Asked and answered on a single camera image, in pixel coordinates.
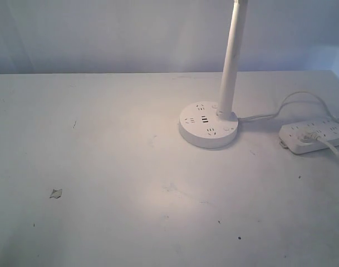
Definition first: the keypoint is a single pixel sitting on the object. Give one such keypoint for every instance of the white desk lamp with sockets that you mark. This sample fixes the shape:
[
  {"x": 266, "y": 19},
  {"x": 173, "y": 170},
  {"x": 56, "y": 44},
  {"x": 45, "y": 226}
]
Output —
[{"x": 212, "y": 125}]

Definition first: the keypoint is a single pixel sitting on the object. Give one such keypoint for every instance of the small torn paper scrap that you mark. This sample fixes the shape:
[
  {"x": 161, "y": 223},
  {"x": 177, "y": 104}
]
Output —
[{"x": 56, "y": 194}]

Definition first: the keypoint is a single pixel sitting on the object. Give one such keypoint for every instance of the white power strip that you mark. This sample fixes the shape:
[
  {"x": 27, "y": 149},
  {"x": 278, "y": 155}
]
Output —
[{"x": 324, "y": 126}]

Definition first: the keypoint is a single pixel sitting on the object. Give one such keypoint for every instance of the white plug in strip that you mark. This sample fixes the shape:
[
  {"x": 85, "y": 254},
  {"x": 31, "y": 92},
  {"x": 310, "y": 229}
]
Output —
[{"x": 307, "y": 135}]

